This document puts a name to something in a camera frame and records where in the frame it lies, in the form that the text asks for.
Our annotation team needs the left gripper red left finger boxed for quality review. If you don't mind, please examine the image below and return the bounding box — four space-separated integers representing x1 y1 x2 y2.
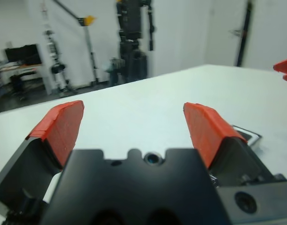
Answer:
0 100 85 213

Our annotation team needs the tall tripod stand pole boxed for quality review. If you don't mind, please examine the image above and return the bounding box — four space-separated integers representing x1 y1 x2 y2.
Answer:
53 0 101 89

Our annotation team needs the white camera box base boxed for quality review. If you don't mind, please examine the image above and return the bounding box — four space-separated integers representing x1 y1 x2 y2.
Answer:
232 125 263 148

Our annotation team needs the black vertical post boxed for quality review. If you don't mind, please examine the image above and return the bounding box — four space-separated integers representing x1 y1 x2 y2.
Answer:
228 0 254 68

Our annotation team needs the black computer monitor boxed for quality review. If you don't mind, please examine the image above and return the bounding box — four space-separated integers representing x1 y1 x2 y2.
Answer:
5 44 43 66

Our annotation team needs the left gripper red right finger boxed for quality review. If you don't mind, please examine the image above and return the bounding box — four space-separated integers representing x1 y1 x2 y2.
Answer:
183 102 276 188

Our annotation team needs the black robot stand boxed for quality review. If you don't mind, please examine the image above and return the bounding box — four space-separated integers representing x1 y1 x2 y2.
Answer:
115 0 157 84

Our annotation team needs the white office desk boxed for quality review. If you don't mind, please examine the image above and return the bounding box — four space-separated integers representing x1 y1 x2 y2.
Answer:
0 62 44 94

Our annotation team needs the black office chair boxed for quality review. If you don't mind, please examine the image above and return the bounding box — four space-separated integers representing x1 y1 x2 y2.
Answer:
9 74 28 101

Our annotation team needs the greenish bag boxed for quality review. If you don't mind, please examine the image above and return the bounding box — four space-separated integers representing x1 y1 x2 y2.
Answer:
105 58 125 86

